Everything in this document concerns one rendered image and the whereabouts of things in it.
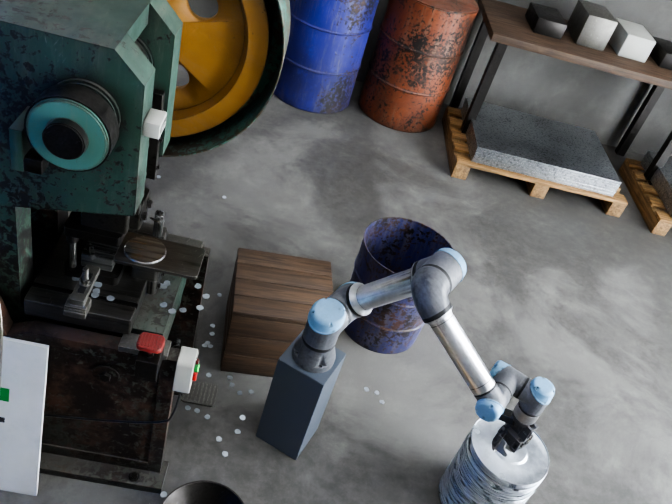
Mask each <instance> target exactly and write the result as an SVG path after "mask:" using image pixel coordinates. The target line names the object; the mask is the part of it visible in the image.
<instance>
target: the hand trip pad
mask: <svg viewBox="0 0 672 504"><path fill-rule="evenodd" d="M164 344H165V337H164V336H162V335H159V334H154V333H149V332H142V333H141V334H140V335H139V338H138V340H137V343H136V347H137V349H138V350H140V351H145V352H147V353H148V354H151V353H155V354H158V353H160V352H161V351H162V350H163V347H164Z"/></svg>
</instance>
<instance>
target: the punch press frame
mask: <svg viewBox="0 0 672 504"><path fill-rule="evenodd" d="M182 27H183V22H182V21H181V19H180V18H179V17H178V15H177V14H176V12H175V11H174V10H173V8H172V7H171V6H170V4H169V3H168V2H167V0H0V296H1V298H2V300H3V302H4V304H5V306H6V309H7V311H8V313H9V315H10V317H11V319H12V321H13V323H19V322H26V321H34V320H38V321H43V322H48V323H53V324H58V325H63V326H68V327H73V328H78V329H83V330H88V331H93V332H98V333H103V334H108V335H113V336H118V337H122V336H123V334H122V333H117V332H112V331H107V330H102V329H97V328H92V327H87V326H82V325H77V324H72V323H67V322H63V321H58V320H53V319H48V318H43V317H38V316H33V315H28V314H25V312H24V298H25V296H26V294H27V292H28V291H29V289H30V287H31V286H33V282H34V281H35V279H36V277H37V275H38V274H39V272H40V270H41V269H42V267H43V265H44V264H45V262H46V260H47V258H48V257H49V255H50V253H51V252H52V250H53V248H54V247H55V245H56V243H57V242H58V240H59V238H60V236H61V235H62V233H63V231H64V223H65V222H66V220H67V218H68V211H74V212H86V213H99V214H111V215H124V216H135V214H136V212H137V210H138V208H139V205H140V203H141V201H142V199H143V197H144V192H145V180H146V169H147V158H148V146H149V137H146V136H142V130H143V121H144V120H145V118H146V116H147V114H148V112H149V110H150V109H151V108H152V101H153V90H154V89H158V90H162V91H165V98H164V108H163V109H164V110H165V111H166V112H167V117H166V126H165V128H164V130H163V132H162V134H161V138H162V139H163V142H162V143H160V148H159V157H162V156H163V154H164V152H165V150H166V148H167V146H168V143H169V141H170V135H171V126H172V117H173V108H174V99H175V90H176V81H177V72H178V63H179V54H180V45H181V36H182ZM136 40H137V41H138V43H139V44H140V45H141V46H142V48H143V49H144V51H145V54H146V56H147V57H146V56H145V55H144V54H143V52H142V51H141V50H140V49H139V47H138V46H137V45H136V44H135V41H136ZM62 83H70V84H77V85H80V86H84V87H86V88H88V89H90V90H92V91H94V92H96V93H97V94H99V95H100V96H101V97H102V98H103V99H105V101H106V102H107V103H108V104H109V105H110V106H111V108H112V109H113V111H114V112H115V115H116V117H117V120H118V123H119V137H118V140H117V143H116V144H115V146H114V148H113V150H112V151H111V153H110V155H109V156H108V158H107V160H106V161H105V162H104V163H103V164H102V165H101V166H99V167H98V168H96V169H94V170H90V171H86V172H73V171H67V170H64V169H61V168H58V167H56V166H54V165H52V164H50V163H49V166H48V167H47V168H46V170H45V171H44V173H43V174H42V175H39V174H35V173H30V172H26V171H23V172H22V171H17V170H13V169H11V160H10V143H9V127H10V126H11V125H12V124H13V123H14V121H15V120H16V119H17V118H18V117H19V116H20V114H21V113H22V112H23V111H24V110H25V109H26V107H27V106H31V105H32V104H33V102H34V101H35V100H36V99H37V98H38V97H39V95H40V94H41V93H42V92H43V91H44V90H46V89H47V88H49V87H51V86H53V85H56V84H62ZM186 279H187V278H183V277H178V276H173V275H169V274H165V276H163V275H162V278H161V281H160V283H162V284H164V281H166V280H168V281H170V285H169V286H167V288H166V289H162V288H161V289H159V288H158V289H157V292H156V294H154V295H151V294H148V293H147V292H146V294H145V296H144V299H143V302H142V304H141V307H140V309H139V312H138V315H137V317H136V320H135V322H134V325H133V327H132V330H131V333H134V334H139V335H140V334H141V333H142V332H149V333H154V334H159V335H162V336H164V337H165V340H167V339H168V336H169V333H170V330H171V327H172V324H173V321H174V318H175V315H176V313H174V314H170V313H169V312H168V310H169V309H172V308H174V309H175V310H176V312H177V310H178V309H179V307H180V303H181V297H182V293H183V290H184V287H185V284H186ZM163 302H166V303H167V306H166V307H161V306H160V303H163Z"/></svg>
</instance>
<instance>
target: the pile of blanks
mask: <svg viewBox="0 0 672 504"><path fill-rule="evenodd" d="M471 431H472V429H471ZM471 431H470V432H469V433H468V434H467V436H466V438H465V440H464V441H463V443H462V445H461V447H460V449H459V450H458V451H457V453H456V455H455V456H454V457H453V459H452V461H451V463H450V464H449V466H448V467H447V469H446V471H445V473H444V474H443V476H442V478H441V480H440V483H439V492H440V493H439V496H440V500H441V503H442V504H525V502H526V501H527V500H528V499H529V497H530V496H531V495H532V494H533V493H534V492H535V489H536V488H537V487H538V486H539V484H540V483H541V482H542V481H541V482H540V483H538V484H536V485H534V486H530V487H516V486H513V484H511V485H508V484H506V483H503V482H501V481H499V480H498V479H496V478H495V477H493V476H492V475H491V474H489V473H488V472H487V471H486V470H485V469H484V468H483V467H482V466H481V464H480V463H479V462H478V460H477V459H476V457H475V455H474V453H473V450H472V447H471V441H470V440H471V439H470V436H471Z"/></svg>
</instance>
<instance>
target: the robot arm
mask: <svg viewBox="0 0 672 504"><path fill-rule="evenodd" d="M465 274H466V263H465V261H464V259H463V257H462V256H461V255H460V254H459V253H458V252H457V251H454V250H453V249H451V248H441V249H439V250H437V251H436V252H435V253H434V254H433V255H432V256H429V257H427V258H424V259H421V260H418V261H416V262H415V263H414V264H413V266H412V268H410V269H407V270H405V271H402V272H399V273H396V274H393V275H390V276H387V277H385V278H382V279H379V280H376V281H373V282H370V283H367V284H365V285H364V284H363V283H357V282H347V283H345V284H343V285H341V286H340V287H339V288H338V289H337V290H336V291H335V292H334V293H333V294H332V295H330V296H329V297H328V298H327V299H325V298H322V299H320V300H318V301H316V302H315V303H314V304H313V306H312V307H311V309H310V311H309V314H308V319H307V322H306V325H305V328H304V331H303V335H302V336H301V337H300V338H299V339H298V340H297V341H296V342H295V344H294V346H293V349H292V358H293V360H294V362H295V363H296V364H297V365H298V366H299V367H300V368H301V369H303V370H305V371H307V372H310V373H323V372H326V371H328V370H329V369H331V367H332V366H333V364H334V361H335V358H336V353H335V344H336V341H337V339H338V336H339V334H340V333H341V332H342V331H343V330H344V329H345V328H346V327H347V326H348V325H349V324H350V323H351V322H352V321H353V320H355V319H357V318H360V317H363V316H366V315H368V314H370V313H371V311H372V309H373V308H377V307H380V306H383V305H386V304H389V303H393V302H396V301H399V300H402V299H405V298H408V297H412V299H413V302H414V305H415V307H416V309H417V312H418V314H419V315H420V317H421V319H422V320H423V322H424V323H425V324H428V325H430V326H431V328H432V330H433V331H434V333H435V334H436V336H437V338H438V339H439V341H440V342H441V344H442V346H443V347H444V349H445V350H446V352H447V354H448V355H449V357H450V358H451V360H452V362H453V363H454V365H455V366H456V368H457V369H458V371H459V373H460V374H461V376H462V377H463V379H464V381H465V382H466V384H467V385H468V387H469V389H470V390H471V392H472V393H473V395H474V397H475V398H476V400H477V402H476V406H475V412H476V414H477V415H478V417H479V418H481V419H482V420H484V421H487V422H494V421H496V420H501V421H503V422H505V424H504V425H502V426H501V428H500V429H499V430H498V432H497V434H496V435H495V437H494V438H493V440H492V450H493V451H494V452H496V451H498V452H499V453H500V454H501V455H503V456H504V457H507V452H506V450H505V449H507V450H508V451H510V452H511V453H515V451H517V450H519V449H522V448H523V447H525V446H526V445H528V443H529V442H530V440H531V439H532V438H533V436H534V435H533V434H532V433H533V431H535V430H536V429H537V428H538V427H539V426H538V425H537V424H536V423H535V422H536V420H537V419H538V418H539V416H540V415H541V413H542V412H543V410H544V409H545V408H546V406H547V405H548V404H549V403H550V401H551V399H552V398H553V396H554V394H555V388H554V386H553V384H552V383H551V382H550V381H549V380H548V379H546V378H542V377H536V378H534V379H531V378H529V377H527V376H526V375H524V374H523V373H521V372H520V371H518V370H516V369H515V368H513V367H512V366H511V365H509V364H507V363H505V362H503V361H501V360H498V361H497V362H496V363H495V365H494V366H493V368H492V369H491V371H490V372H489V371H488V369H487V368H486V366H485V364H484V363H483V361H482V360H481V358H480V356H479V355H478V353H477V352H476V350H475V348H474V347H473V345H472V343H471V342H470V340H469V339H468V337H467V335H466V334H465V332H464V331H463V329H462V327H461V326H460V324H459V323H458V321H457V319H456V318H455V316H454V315H453V313H452V308H453V306H452V305H451V303H450V301H449V299H448V295H449V294H450V293H451V291H452V290H453V289H454V288H455V287H456V286H457V285H458V283H460V282H461V281H462V280H463V278H464V276H465ZM512 396H513V397H515V398H517V399H519V401H518V403H517V404H516V406H515V407H514V409H513V410H510V409H508V408H506V406H507V404H508V403H509V401H510V399H511V398H512Z"/></svg>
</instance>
